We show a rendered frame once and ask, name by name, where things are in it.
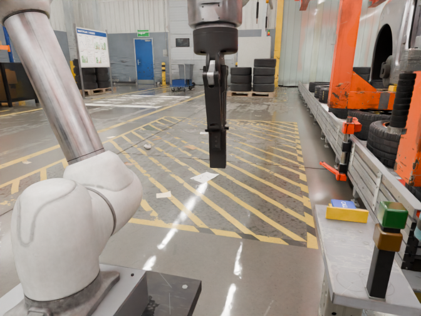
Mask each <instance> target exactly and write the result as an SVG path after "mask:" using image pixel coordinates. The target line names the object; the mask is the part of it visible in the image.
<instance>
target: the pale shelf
mask: <svg viewBox="0 0 421 316"><path fill-rule="evenodd" d="M326 207H327V206H326V205H319V204H315V205H314V216H315V220H316V226H317V230H318V236H319V240H320V246H321V252H322V255H323V261H324V265H325V272H326V277H327V281H328V287H329V291H330V297H331V302H332V304H336V305H342V306H347V307H353V308H360V309H364V310H371V311H375V312H381V313H389V314H392V315H399V316H421V304H420V302H419V301H418V299H417V297H416V296H415V294H414V292H413V290H412V288H411V286H410V285H409V283H408V281H407V279H406V278H405V276H404V274H403V273H402V271H401V269H400V267H399V265H398V263H397V262H396V260H395V259H394V260H393V265H392V270H391V274H390V279H389V282H388V287H387V292H386V295H385V298H386V301H385V302H384V301H379V300H373V299H369V298H368V295H367V294H366V290H365V286H366V284H367V280H368V274H369V271H370V265H371V261H372V256H373V250H374V246H375V243H374V241H373V232H374V229H375V223H374V221H373V220H372V217H371V216H370V214H369V213H368V220H367V223H360V222H354V221H343V220H337V219H326V217H325V216H326Z"/></svg>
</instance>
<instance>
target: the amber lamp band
mask: <svg viewBox="0 0 421 316"><path fill-rule="evenodd" d="M402 240H403V234H402V233H401V232H400V233H389V232H384V231H382V229H381V227H380V226H379V223H377V224H376V225H375V229H374V232H373V241H374V243H375V245H376V247H377V248H378V249H379V250H384V251H393V252H399V251H400V247H401V244H402Z"/></svg>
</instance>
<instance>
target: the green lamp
mask: <svg viewBox="0 0 421 316"><path fill-rule="evenodd" d="M407 218H408V211H407V209H406V208H405V207H404V206H403V204H402V203H396V202H390V201H380V204H379V207H378V213H377V219H378V220H379V222H380V224H381V225H382V226H383V227H384V228H394V229H405V226H406V223H407Z"/></svg>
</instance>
